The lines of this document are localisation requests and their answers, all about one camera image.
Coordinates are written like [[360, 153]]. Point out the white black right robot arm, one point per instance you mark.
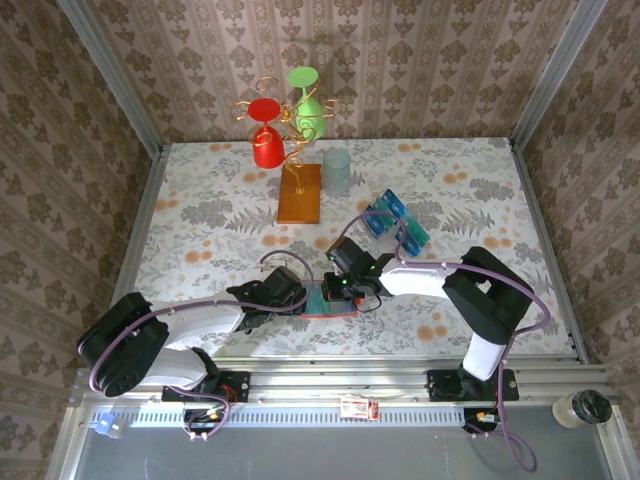
[[420, 277]]

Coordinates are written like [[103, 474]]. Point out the green plastic wine glass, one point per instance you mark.
[[310, 117]]

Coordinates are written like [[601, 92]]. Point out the aluminium lower frame rail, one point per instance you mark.
[[621, 450], [67, 450]]

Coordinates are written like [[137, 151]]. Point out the blue plug connector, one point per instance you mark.
[[104, 425]]

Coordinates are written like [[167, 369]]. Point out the aluminium frame post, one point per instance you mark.
[[112, 75], [556, 75]]

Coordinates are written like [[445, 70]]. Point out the translucent plastic cup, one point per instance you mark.
[[336, 175]]

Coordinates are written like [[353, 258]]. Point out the aluminium mounting beam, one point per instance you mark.
[[340, 382]]

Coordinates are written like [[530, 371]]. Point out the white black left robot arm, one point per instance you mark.
[[205, 320]]

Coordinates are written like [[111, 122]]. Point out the clear jar black lid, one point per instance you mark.
[[592, 406]]

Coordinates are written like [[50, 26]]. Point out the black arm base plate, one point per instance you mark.
[[440, 387], [237, 382]]

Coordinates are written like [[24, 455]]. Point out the red plastic wine glass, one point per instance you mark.
[[267, 147]]

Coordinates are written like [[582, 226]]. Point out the small red matchbox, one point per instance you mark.
[[357, 407]]

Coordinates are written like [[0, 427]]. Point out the aluminium table side rail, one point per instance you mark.
[[540, 225], [142, 210]]

